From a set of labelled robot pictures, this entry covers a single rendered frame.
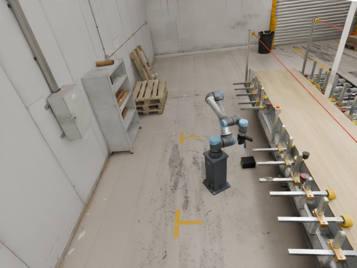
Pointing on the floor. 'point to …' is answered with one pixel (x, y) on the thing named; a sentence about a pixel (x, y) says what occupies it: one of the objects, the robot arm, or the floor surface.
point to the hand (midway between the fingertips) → (243, 148)
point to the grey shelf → (129, 132)
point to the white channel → (341, 47)
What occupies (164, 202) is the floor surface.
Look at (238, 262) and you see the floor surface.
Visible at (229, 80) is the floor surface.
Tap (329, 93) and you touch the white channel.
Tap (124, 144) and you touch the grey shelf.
